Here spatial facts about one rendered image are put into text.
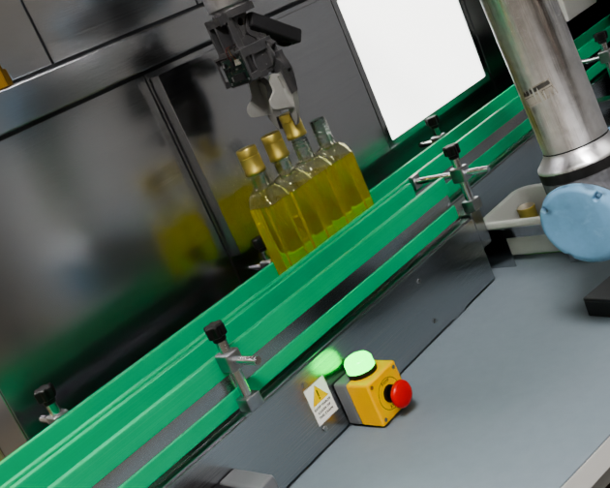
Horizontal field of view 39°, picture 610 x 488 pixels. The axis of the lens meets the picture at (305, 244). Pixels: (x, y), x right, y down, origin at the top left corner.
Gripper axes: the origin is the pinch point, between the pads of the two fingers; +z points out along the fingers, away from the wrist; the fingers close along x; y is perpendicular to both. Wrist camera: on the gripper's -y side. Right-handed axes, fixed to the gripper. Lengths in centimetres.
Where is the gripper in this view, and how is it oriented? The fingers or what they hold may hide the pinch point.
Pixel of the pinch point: (289, 117)
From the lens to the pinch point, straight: 148.1
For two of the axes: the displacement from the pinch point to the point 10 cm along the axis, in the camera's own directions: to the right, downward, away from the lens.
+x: 6.7, -0.8, -7.4
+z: 3.9, 8.8, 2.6
